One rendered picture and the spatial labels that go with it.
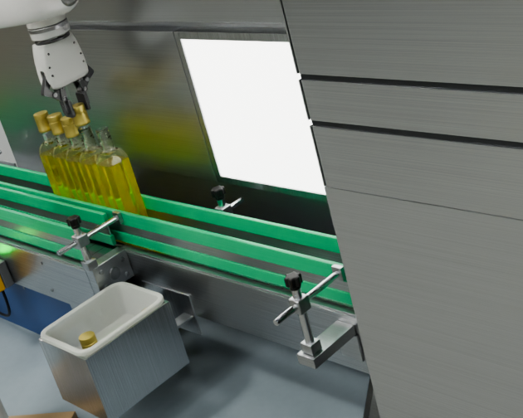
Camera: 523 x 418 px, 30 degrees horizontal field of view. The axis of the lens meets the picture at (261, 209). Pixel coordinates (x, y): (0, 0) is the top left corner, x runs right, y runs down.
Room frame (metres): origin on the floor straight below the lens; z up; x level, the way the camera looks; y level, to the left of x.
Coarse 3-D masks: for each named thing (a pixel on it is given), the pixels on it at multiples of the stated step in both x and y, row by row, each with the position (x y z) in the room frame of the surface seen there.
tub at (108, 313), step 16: (112, 288) 1.84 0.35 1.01; (128, 288) 1.82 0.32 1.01; (80, 304) 1.80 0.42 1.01; (96, 304) 1.81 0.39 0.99; (112, 304) 1.83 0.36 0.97; (128, 304) 1.83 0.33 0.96; (144, 304) 1.79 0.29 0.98; (160, 304) 1.72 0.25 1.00; (64, 320) 1.76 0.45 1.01; (80, 320) 1.78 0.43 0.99; (96, 320) 1.80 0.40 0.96; (112, 320) 1.82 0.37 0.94; (128, 320) 1.81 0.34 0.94; (48, 336) 1.70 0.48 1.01; (64, 336) 1.75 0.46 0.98; (96, 336) 1.78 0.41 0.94; (112, 336) 1.64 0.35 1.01; (80, 352) 1.61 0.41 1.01
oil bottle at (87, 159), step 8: (88, 152) 2.01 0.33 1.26; (96, 152) 2.01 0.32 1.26; (80, 160) 2.02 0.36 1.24; (88, 160) 2.00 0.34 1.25; (88, 168) 2.00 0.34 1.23; (96, 168) 1.99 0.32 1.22; (88, 176) 2.01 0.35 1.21; (96, 176) 1.99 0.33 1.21; (88, 184) 2.02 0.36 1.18; (96, 184) 1.99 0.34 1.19; (96, 192) 2.00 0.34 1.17; (104, 192) 1.99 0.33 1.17; (96, 200) 2.01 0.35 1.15; (104, 200) 1.99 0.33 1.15
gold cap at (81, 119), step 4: (72, 104) 2.04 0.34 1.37; (76, 104) 2.03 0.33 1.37; (80, 104) 2.02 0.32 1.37; (84, 104) 2.02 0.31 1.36; (76, 108) 2.01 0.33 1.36; (80, 108) 2.01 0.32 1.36; (84, 108) 2.02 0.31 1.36; (76, 112) 2.01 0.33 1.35; (80, 112) 2.01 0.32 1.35; (84, 112) 2.02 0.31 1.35; (76, 116) 2.01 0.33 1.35; (80, 116) 2.01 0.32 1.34; (84, 116) 2.01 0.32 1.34; (88, 116) 2.03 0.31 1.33; (76, 120) 2.01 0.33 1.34; (80, 120) 2.01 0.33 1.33; (84, 120) 2.01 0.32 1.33; (88, 120) 2.02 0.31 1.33; (76, 124) 2.01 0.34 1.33; (80, 124) 2.01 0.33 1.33; (84, 124) 2.01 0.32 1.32
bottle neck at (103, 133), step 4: (100, 128) 1.99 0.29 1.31; (104, 128) 1.99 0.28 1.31; (96, 132) 1.97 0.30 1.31; (100, 132) 1.97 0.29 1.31; (104, 132) 1.97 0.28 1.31; (108, 132) 1.98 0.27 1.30; (100, 136) 1.97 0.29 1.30; (104, 136) 1.97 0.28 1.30; (108, 136) 1.98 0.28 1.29; (100, 140) 1.97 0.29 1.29; (104, 140) 1.97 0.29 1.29; (108, 140) 1.97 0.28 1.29; (100, 144) 1.97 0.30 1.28; (104, 144) 1.97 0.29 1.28; (108, 144) 1.97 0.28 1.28; (112, 144) 1.98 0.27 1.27; (104, 148) 1.97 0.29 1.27; (108, 148) 1.97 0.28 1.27; (112, 148) 1.97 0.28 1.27
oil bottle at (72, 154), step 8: (72, 152) 2.05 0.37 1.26; (80, 152) 2.05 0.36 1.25; (72, 160) 2.05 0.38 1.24; (72, 168) 2.06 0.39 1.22; (80, 168) 2.04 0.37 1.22; (72, 176) 2.07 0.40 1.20; (80, 176) 2.04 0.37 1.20; (80, 184) 2.05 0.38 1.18; (80, 192) 2.06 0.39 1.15; (88, 192) 2.04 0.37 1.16; (88, 200) 2.04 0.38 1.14
